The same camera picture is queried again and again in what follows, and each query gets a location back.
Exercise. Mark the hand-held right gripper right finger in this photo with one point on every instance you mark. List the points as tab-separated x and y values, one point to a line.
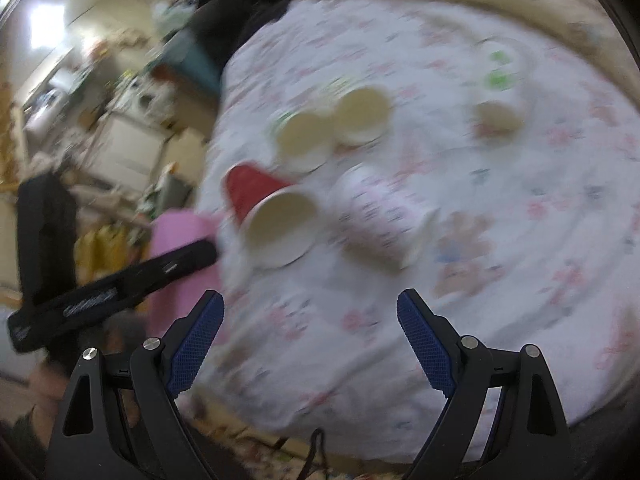
425	345

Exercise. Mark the pink cushion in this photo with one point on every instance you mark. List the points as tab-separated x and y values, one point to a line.
175	232

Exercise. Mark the white cabinet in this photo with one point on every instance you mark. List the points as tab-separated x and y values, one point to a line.
127	147

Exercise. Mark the white floral printed blanket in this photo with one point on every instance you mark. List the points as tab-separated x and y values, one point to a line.
500	240

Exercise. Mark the brown-lined paper cup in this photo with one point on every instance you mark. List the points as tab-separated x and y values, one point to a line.
497	121

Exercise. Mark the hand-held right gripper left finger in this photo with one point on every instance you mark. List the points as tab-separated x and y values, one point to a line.
196	340

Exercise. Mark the person's left forearm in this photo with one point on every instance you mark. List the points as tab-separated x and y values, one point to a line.
50	380

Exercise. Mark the green printed paper cup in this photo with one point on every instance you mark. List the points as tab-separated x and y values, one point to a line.
501	65

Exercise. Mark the yellow bag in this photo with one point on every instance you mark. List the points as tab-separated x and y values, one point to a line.
100	250

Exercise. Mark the red paper cup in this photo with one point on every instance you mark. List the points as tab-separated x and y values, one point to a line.
252	195

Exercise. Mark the teal box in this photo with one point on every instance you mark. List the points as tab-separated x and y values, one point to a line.
192	62

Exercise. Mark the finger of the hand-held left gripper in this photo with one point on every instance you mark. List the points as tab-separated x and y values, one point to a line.
185	260

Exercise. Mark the dark cloth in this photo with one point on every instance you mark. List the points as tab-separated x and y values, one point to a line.
227	15

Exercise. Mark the black hanging cloth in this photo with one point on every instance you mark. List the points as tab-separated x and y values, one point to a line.
45	230

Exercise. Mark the white patterned paper cup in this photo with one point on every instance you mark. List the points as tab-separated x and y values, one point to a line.
382	215

